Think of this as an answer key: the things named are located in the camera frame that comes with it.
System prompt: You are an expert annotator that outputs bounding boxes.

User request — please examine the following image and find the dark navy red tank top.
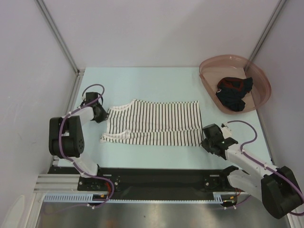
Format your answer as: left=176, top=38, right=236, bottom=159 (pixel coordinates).
left=216, top=77, right=253, bottom=112

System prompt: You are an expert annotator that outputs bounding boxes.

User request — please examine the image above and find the left slotted cable duct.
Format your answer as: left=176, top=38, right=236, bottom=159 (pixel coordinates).
left=44, top=192, right=114, bottom=204

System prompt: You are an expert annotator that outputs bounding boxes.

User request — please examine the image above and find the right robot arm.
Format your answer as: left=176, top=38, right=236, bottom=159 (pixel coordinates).
left=201, top=124, right=304, bottom=219

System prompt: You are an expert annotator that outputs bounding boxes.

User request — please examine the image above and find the aluminium frame post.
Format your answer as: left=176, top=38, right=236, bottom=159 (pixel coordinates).
left=34, top=0, right=80, bottom=75
left=248, top=0, right=289, bottom=62

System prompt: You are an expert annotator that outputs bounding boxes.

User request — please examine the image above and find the black white striped tank top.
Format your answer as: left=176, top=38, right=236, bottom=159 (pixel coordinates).
left=100, top=99, right=203, bottom=147

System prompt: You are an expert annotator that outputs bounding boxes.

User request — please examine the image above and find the left aluminium frame post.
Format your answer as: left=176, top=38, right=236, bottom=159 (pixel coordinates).
left=34, top=0, right=80, bottom=75

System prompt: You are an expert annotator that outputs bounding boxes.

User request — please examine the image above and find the purple cable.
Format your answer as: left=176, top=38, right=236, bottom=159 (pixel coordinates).
left=58, top=84, right=115, bottom=209
left=223, top=120, right=304, bottom=217

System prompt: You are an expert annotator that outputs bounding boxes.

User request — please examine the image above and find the right aluminium frame post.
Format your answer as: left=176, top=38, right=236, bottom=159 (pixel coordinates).
left=248, top=0, right=289, bottom=62

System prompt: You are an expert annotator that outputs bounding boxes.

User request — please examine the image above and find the brown translucent plastic basin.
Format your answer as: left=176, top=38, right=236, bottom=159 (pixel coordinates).
left=199, top=55, right=271, bottom=114

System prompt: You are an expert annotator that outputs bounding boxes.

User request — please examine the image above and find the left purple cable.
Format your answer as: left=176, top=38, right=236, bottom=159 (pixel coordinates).
left=58, top=84, right=115, bottom=209

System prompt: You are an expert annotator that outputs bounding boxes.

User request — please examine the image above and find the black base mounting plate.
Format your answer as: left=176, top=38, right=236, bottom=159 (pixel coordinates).
left=47, top=166, right=247, bottom=201

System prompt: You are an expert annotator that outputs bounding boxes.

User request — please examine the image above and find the right slotted cable duct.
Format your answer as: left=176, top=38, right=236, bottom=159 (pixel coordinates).
left=213, top=192, right=240, bottom=203

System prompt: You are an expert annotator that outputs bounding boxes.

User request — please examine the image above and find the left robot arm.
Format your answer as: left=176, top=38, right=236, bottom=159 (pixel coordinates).
left=48, top=92, right=108, bottom=190

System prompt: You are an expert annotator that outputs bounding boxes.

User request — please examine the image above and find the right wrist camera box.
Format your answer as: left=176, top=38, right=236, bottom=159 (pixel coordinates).
left=220, top=123, right=232, bottom=139

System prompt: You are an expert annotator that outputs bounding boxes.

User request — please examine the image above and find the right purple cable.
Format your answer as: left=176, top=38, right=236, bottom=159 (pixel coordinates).
left=223, top=120, right=304, bottom=217

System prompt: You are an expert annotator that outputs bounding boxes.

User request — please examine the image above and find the slotted cable duct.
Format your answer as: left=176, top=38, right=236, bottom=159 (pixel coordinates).
left=44, top=192, right=114, bottom=204
left=213, top=192, right=240, bottom=203

